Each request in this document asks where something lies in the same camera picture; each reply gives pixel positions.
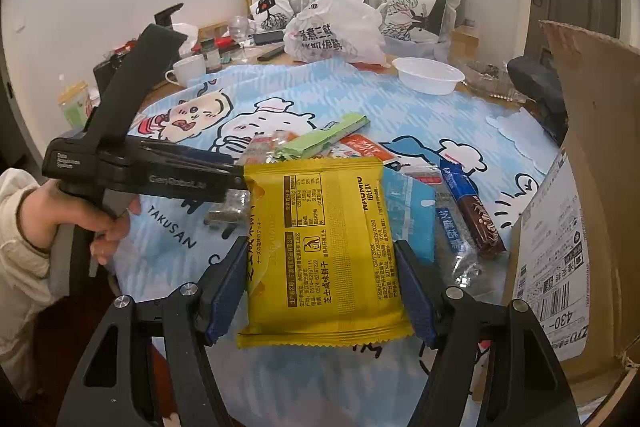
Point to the blue cartoon tablecloth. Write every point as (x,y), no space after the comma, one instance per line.
(249,112)

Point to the cream sleeve forearm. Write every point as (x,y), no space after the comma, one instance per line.
(24,289)

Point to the yellow cracker packet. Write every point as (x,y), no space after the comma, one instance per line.
(321,268)

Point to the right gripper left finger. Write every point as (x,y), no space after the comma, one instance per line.
(113,384)

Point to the black bag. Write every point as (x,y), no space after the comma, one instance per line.
(543,86)

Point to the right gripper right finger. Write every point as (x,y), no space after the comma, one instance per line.
(525,383)

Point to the white black-print pillow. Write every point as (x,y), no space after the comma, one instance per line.
(271,15)

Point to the green Alpenliebe candy pack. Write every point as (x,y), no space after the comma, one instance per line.
(315,142)

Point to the white printed plastic bag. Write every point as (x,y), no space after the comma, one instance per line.
(346,29)

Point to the brown grain bar packet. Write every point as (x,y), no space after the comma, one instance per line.
(262,149)

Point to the black appliance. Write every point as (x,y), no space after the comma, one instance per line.
(140,64)

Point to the small glass jar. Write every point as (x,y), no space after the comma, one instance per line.
(211,55)

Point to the white ceramic mug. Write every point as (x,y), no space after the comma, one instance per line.
(185,70)

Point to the orange white snack packet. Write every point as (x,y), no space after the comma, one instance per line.
(357,145)

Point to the clear wine glass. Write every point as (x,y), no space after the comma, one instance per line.
(239,31)

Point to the person's left hand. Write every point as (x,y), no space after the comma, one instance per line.
(44,210)

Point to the cardboard box with labels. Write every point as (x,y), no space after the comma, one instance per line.
(575,246)

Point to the white plastic bowl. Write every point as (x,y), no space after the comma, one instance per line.
(427,76)

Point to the brown chocolate bar packet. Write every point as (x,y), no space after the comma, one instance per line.
(476,217)

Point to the blue snack packet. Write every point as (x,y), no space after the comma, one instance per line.
(410,206)

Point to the black remote control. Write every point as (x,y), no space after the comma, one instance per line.
(271,54)

